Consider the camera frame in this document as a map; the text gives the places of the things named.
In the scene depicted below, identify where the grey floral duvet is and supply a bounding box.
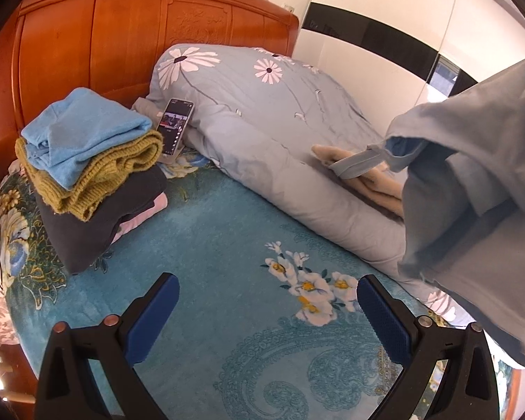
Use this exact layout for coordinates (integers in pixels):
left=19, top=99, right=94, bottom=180
left=133, top=44, right=471, bottom=327

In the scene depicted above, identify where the beige cloth on duvet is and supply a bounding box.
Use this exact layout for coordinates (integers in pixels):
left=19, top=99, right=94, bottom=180
left=312, top=144, right=404, bottom=219

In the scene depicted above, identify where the pale blue sweatshirt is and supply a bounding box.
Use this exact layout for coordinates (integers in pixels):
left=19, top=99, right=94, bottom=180
left=332, top=60, right=525, bottom=366

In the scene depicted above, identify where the mustard knit sweater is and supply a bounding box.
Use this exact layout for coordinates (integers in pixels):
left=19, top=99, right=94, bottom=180
left=15, top=130, right=163, bottom=222

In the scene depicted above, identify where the teal floral bed blanket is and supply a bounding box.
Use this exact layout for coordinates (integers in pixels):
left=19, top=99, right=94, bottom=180
left=0, top=156, right=401, bottom=419

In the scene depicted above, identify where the dark grey folded garment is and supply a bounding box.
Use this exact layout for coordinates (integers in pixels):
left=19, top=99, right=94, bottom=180
left=36, top=166, right=167, bottom=275

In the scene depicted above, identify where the smartphone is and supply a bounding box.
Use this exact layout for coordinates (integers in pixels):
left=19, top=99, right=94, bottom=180
left=157, top=98, right=194, bottom=155

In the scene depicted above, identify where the white and black wardrobe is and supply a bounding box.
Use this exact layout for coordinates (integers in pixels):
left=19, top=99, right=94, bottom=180
left=294, top=0, right=525, bottom=133

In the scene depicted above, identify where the blue folded sweater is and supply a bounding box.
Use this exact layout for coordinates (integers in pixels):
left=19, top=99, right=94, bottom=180
left=21, top=87, right=152, bottom=190

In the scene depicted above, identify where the orange wooden headboard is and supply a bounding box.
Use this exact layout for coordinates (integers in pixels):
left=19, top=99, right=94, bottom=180
left=0, top=0, right=299, bottom=175

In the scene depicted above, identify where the pink folded garment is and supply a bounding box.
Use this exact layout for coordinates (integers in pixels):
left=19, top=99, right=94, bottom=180
left=112, top=193, right=169, bottom=244

